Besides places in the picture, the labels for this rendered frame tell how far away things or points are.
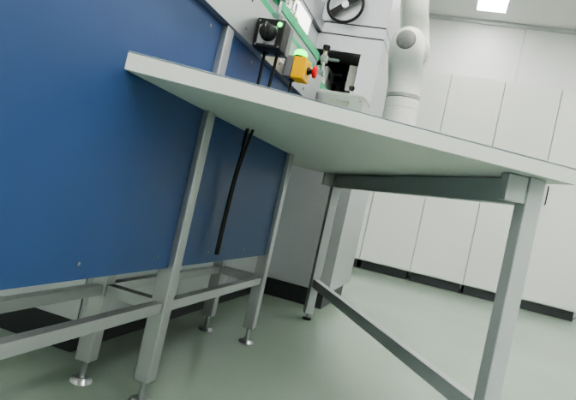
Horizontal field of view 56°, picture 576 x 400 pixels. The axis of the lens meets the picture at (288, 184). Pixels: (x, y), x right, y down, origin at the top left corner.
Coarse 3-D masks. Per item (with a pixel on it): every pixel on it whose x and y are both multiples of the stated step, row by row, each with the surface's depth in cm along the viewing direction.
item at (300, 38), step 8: (264, 0) 150; (272, 0) 157; (272, 8) 157; (288, 8) 170; (288, 16) 171; (296, 24) 180; (296, 32) 182; (304, 32) 190; (296, 40) 183; (304, 40) 192; (304, 48) 195; (312, 48) 203; (312, 56) 206; (312, 64) 207
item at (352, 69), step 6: (318, 66) 317; (354, 66) 309; (330, 72) 322; (348, 72) 310; (354, 72) 309; (324, 78) 316; (348, 78) 310; (354, 78) 309; (324, 84) 316; (330, 84) 328; (348, 84) 310; (348, 90) 309
